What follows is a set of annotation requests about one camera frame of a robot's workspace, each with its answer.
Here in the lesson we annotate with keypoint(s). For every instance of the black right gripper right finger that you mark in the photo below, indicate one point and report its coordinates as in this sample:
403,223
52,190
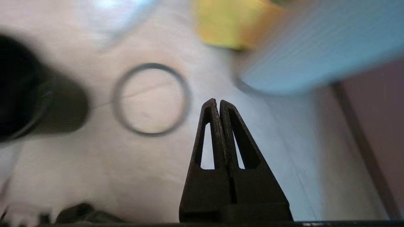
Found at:
252,186

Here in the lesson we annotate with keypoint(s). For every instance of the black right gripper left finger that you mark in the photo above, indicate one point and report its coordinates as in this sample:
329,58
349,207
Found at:
205,189

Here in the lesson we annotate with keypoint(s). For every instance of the yellow fabric bag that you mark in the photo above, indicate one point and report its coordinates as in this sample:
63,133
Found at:
233,22

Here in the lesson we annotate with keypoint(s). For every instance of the black round trash bin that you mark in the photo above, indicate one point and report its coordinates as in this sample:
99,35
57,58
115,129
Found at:
47,104

